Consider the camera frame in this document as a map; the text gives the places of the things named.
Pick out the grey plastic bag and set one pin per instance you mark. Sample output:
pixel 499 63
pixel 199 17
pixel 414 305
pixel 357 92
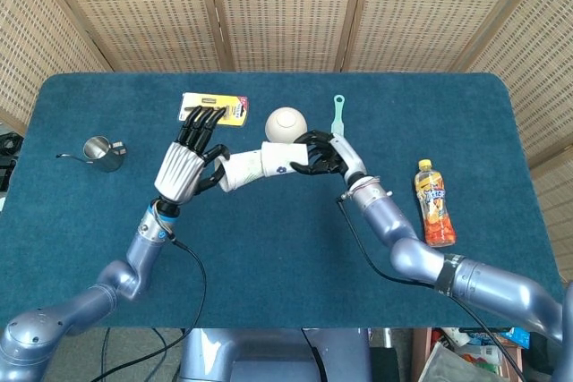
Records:
pixel 452 364

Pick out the razor in yellow blister pack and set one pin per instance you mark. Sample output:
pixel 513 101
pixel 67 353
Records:
pixel 233 109

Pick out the orange drink bottle yellow cap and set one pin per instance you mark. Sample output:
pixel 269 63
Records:
pixel 433 203

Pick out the plain white paper cup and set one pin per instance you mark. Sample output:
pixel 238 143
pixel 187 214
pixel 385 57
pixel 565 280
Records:
pixel 242 172

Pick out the brown wooden box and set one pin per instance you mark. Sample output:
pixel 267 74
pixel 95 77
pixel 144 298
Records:
pixel 421 355

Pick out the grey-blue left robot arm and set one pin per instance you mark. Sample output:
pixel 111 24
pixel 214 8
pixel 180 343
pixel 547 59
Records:
pixel 134 265

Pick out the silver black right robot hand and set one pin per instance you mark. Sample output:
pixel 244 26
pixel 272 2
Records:
pixel 331 154

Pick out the colourful snack packets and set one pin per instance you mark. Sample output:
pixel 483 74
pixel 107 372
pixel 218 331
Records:
pixel 488 350

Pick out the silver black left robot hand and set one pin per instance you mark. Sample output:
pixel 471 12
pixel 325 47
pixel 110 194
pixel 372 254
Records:
pixel 179 172

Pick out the black equipment beside table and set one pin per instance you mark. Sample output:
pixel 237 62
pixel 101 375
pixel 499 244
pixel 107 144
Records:
pixel 9 154

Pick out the blue felt table mat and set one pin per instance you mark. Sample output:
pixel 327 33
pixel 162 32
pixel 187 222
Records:
pixel 277 243

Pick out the grey-blue robot torso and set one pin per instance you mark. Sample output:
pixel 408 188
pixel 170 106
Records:
pixel 250 355

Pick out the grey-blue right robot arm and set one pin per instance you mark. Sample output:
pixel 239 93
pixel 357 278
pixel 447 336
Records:
pixel 403 239

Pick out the white round bowl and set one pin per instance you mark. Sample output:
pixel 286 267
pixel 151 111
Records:
pixel 286 124

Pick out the woven bamboo screen panel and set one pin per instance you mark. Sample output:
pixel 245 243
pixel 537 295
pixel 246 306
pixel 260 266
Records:
pixel 286 6
pixel 537 78
pixel 27 42
pixel 425 6
pixel 134 6

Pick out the steel gooseneck pour-over kettle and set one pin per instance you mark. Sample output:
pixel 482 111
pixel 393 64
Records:
pixel 104 156

